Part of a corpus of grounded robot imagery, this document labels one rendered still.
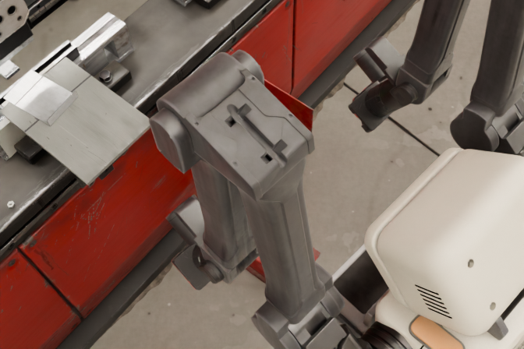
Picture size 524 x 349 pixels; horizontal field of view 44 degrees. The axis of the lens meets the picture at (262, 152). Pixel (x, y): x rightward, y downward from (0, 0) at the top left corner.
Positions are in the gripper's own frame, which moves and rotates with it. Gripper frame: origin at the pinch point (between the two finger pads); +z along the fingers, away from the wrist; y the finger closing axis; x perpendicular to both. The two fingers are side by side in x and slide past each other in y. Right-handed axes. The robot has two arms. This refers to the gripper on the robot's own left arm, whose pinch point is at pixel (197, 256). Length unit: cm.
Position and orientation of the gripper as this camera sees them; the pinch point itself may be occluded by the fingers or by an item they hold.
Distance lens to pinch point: 118.6
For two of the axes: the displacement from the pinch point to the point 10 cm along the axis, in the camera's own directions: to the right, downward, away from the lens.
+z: -3.0, 1.7, 9.4
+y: -7.1, 6.2, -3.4
